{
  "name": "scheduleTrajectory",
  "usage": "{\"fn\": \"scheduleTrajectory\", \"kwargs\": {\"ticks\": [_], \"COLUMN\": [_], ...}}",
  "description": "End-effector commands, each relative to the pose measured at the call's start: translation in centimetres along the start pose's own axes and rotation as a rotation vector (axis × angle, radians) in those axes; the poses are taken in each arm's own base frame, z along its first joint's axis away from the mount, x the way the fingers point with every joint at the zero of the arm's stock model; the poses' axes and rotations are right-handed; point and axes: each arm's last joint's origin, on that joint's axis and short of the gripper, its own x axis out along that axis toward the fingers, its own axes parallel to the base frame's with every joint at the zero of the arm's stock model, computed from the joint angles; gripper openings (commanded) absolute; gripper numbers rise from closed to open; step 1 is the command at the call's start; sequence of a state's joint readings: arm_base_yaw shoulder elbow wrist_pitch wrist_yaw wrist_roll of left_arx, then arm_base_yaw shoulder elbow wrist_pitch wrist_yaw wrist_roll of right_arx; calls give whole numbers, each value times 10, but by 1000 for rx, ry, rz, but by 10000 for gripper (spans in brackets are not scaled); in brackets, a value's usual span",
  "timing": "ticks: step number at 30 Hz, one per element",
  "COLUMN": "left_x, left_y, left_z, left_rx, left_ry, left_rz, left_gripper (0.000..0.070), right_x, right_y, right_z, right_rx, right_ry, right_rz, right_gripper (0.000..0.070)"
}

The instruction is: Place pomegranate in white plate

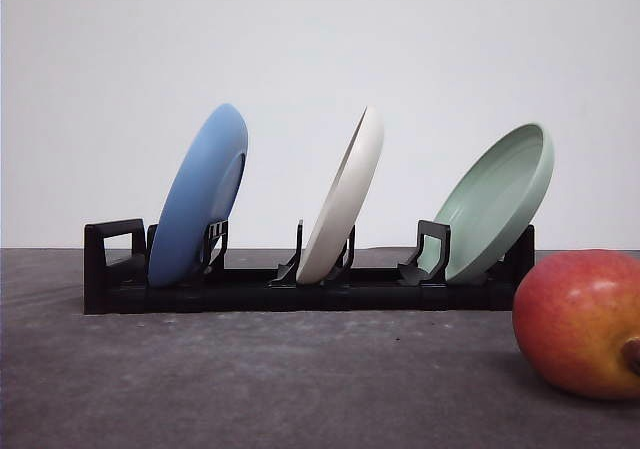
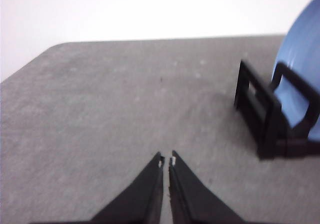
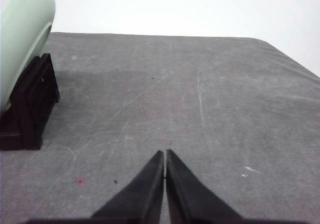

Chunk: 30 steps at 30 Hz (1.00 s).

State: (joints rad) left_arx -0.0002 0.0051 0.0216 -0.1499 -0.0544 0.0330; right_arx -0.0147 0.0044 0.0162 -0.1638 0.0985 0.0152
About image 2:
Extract black dish rack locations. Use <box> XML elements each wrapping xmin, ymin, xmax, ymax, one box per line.
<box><xmin>235</xmin><ymin>61</ymin><xmax>320</xmax><ymax>160</ymax></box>

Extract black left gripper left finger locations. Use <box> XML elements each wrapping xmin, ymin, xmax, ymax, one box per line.
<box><xmin>90</xmin><ymin>152</ymin><xmax>165</xmax><ymax>224</ymax></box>

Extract blue plate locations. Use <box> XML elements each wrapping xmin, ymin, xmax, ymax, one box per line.
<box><xmin>271</xmin><ymin>0</ymin><xmax>320</xmax><ymax>140</ymax></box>

